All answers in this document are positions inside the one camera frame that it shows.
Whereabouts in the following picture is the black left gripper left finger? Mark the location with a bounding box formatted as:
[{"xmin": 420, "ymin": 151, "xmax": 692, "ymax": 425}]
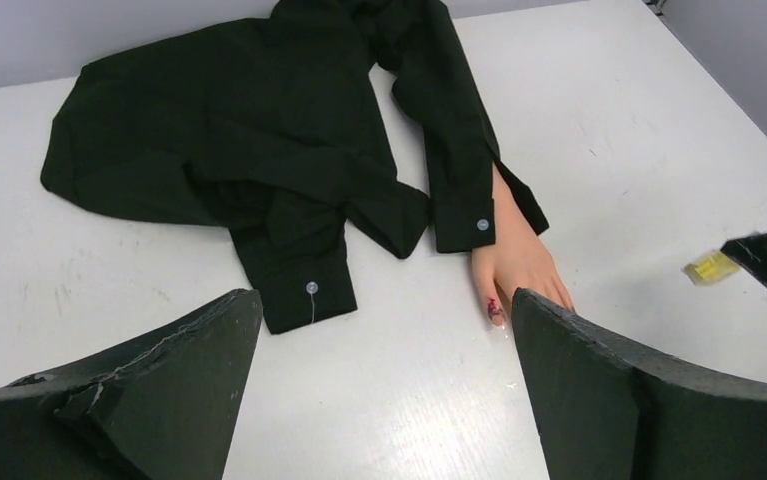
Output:
[{"xmin": 0, "ymin": 289, "xmax": 263, "ymax": 479}]

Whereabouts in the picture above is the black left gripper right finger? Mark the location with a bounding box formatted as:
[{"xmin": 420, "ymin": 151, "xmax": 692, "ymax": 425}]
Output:
[{"xmin": 511, "ymin": 289, "xmax": 767, "ymax": 479}]

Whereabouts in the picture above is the yellow nail polish bottle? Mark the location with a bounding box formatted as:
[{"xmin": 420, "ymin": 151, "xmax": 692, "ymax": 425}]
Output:
[{"xmin": 682, "ymin": 250, "xmax": 740, "ymax": 286}]

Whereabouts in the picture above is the mannequin hand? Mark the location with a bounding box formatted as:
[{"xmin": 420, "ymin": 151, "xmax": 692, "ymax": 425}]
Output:
[{"xmin": 471, "ymin": 169, "xmax": 575, "ymax": 329}]

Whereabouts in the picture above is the black shirt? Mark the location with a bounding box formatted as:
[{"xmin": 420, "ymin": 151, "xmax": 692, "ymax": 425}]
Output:
[{"xmin": 40, "ymin": 1, "xmax": 548, "ymax": 334}]

